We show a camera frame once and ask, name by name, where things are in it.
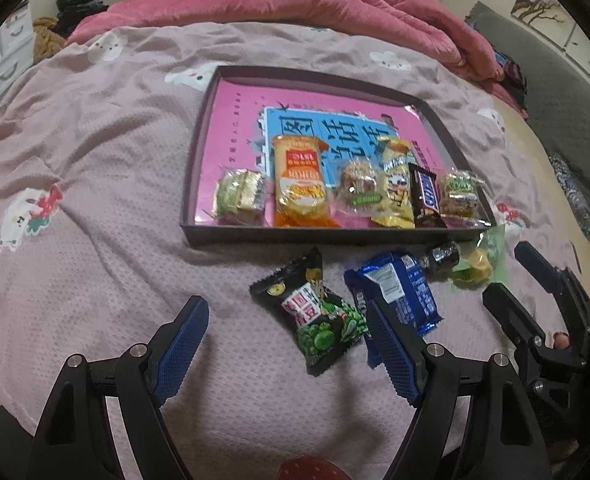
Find small dark candy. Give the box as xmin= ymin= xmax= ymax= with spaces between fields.
xmin=420 ymin=241 xmax=463 ymax=277

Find beige bed sheet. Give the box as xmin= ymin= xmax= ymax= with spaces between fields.
xmin=490 ymin=95 xmax=590 ymax=311

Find green brown nut snack packet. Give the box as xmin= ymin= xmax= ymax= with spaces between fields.
xmin=440 ymin=167 xmax=486 ymax=221

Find clear green packet yellow pastry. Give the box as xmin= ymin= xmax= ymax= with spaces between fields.
xmin=450 ymin=225 xmax=506 ymax=292

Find tree wall picture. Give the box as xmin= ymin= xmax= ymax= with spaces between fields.
xmin=511 ymin=0 xmax=573 ymax=48

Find yellow knitted blanket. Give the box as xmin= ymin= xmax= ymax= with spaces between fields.
xmin=32 ymin=16 xmax=68 ymax=63

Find orange snack packet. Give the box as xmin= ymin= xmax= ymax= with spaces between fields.
xmin=272 ymin=134 xmax=343 ymax=228

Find grey quilted headboard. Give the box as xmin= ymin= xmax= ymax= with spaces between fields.
xmin=465 ymin=1 xmax=590 ymax=196

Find brown chocolate bar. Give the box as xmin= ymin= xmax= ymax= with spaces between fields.
xmin=407 ymin=162 xmax=448 ymax=229

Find person's right hand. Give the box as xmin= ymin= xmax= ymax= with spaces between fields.
xmin=553 ymin=291 xmax=590 ymax=351

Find clear round pastry packet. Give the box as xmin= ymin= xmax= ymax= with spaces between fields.
xmin=336 ymin=156 xmax=383 ymax=218

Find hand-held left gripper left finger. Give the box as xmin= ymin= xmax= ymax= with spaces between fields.
xmin=25 ymin=295 xmax=210 ymax=480

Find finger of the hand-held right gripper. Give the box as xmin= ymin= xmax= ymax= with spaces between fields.
xmin=482 ymin=282 xmax=546 ymax=357
xmin=515 ymin=241 xmax=590 ymax=333

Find dark shallow tray box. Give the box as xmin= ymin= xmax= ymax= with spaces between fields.
xmin=180 ymin=65 xmax=498 ymax=247

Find white drawer cabinet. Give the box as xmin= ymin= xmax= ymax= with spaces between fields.
xmin=0 ymin=0 xmax=38 ymax=106

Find yellow snack packet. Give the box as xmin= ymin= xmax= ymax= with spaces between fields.
xmin=371 ymin=136 xmax=418 ymax=229

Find black green pea packet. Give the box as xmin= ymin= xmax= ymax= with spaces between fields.
xmin=249 ymin=246 xmax=366 ymax=377

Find blue cookie packet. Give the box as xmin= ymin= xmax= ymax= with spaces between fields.
xmin=344 ymin=251 xmax=443 ymax=368

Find patterned dark pillow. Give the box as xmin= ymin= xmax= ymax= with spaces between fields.
xmin=549 ymin=152 xmax=590 ymax=241

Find dark striped clothes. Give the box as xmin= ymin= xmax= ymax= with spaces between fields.
xmin=492 ymin=47 xmax=530 ymax=121

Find pink quilt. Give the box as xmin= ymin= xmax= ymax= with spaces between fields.
xmin=65 ymin=0 xmax=528 ymax=121

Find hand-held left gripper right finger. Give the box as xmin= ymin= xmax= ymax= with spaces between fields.
xmin=366 ymin=297 xmax=556 ymax=480

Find dark clothes pile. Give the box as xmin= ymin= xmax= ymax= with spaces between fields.
xmin=55 ymin=0 xmax=110 ymax=36

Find printed pink bed sheet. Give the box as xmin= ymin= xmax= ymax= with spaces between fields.
xmin=0 ymin=20 xmax=590 ymax=480

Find red dotted clothing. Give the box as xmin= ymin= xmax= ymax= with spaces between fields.
xmin=277 ymin=455 xmax=348 ymax=480

